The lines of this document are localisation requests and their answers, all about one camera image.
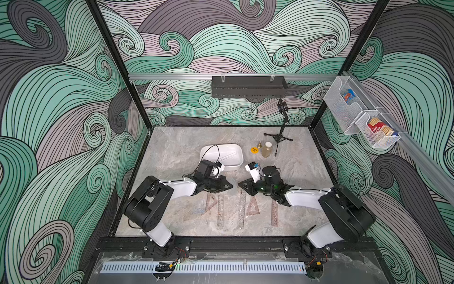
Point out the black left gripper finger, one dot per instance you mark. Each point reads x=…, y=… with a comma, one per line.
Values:
x=216, y=190
x=224, y=184

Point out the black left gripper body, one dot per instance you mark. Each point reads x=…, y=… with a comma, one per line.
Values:
x=207, y=183

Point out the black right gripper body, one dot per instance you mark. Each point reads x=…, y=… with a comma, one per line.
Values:
x=262, y=186

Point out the clear protractor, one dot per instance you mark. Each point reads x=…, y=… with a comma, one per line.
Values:
x=233, y=191

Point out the clear stencil ruler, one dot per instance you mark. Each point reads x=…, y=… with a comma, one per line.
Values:
x=241, y=210

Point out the clear straight ruler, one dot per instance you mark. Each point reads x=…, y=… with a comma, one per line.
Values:
x=228, y=156

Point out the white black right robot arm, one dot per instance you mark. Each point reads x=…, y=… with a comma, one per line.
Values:
x=348, y=218

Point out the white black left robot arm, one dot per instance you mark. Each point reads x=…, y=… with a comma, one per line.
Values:
x=147, y=205

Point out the white plastic storage box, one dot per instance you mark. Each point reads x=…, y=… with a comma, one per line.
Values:
x=213, y=153

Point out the pink straight ruler left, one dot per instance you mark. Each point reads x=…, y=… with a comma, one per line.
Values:
x=220, y=218

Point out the pink straight ruler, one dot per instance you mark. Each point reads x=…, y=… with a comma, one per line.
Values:
x=274, y=214
x=220, y=218

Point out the pink triangle ruler left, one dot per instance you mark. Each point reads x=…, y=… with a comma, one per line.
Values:
x=211, y=201

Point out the pink triangle ruler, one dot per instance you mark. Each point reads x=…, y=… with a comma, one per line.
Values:
x=253, y=208
x=211, y=201

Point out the pink triangle ruler right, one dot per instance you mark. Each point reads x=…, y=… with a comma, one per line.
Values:
x=253, y=208

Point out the pink straight ruler right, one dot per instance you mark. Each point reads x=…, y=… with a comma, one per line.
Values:
x=274, y=214

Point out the clear jar with liquid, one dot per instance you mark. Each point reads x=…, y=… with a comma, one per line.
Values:
x=267, y=149

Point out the black tripod stand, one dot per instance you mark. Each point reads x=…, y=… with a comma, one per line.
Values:
x=278, y=138

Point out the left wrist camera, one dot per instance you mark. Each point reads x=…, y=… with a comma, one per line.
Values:
x=210, y=169

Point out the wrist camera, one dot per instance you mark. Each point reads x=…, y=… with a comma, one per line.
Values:
x=253, y=169
x=210, y=169

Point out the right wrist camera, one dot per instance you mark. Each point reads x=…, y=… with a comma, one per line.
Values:
x=253, y=169

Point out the black wall shelf tray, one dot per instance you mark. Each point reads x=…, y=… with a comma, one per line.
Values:
x=249, y=88

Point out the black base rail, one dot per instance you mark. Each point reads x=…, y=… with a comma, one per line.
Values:
x=290, y=246

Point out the clear wall bin upper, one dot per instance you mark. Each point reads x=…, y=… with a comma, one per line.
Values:
x=344, y=100

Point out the clear wall bin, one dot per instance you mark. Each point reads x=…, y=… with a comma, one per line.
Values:
x=377, y=130
x=344, y=100

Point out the clear wall bin lower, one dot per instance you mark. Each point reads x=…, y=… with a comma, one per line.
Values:
x=377, y=130

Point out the white slotted cable duct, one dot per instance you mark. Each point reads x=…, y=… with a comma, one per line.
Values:
x=268, y=267

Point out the aluminium rail back wall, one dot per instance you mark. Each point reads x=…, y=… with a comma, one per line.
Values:
x=209, y=76

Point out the aluminium rail wall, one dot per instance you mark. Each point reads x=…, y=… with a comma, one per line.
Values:
x=209, y=76
x=425, y=163

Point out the black corner frame post right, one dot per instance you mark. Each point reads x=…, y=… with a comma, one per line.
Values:
x=364, y=34

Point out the black corner frame post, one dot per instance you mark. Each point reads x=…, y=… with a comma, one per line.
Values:
x=109, y=41
x=364, y=34

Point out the aluminium rail right wall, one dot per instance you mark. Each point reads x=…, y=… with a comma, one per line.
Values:
x=425, y=163

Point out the black corner frame post left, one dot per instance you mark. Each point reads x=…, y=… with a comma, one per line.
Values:
x=109, y=41

